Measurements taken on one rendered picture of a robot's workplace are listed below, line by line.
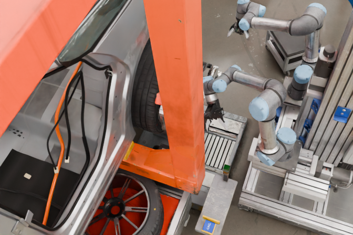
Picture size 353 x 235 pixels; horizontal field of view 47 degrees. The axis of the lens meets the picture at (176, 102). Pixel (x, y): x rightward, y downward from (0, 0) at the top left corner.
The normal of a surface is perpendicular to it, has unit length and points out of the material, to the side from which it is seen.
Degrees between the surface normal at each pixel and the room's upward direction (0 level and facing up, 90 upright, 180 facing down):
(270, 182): 0
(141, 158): 0
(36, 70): 90
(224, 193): 0
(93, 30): 66
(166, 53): 90
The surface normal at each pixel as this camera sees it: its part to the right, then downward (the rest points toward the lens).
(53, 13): 0.93, 0.27
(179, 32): -0.37, 0.79
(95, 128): -0.13, -0.40
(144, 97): -0.32, 0.23
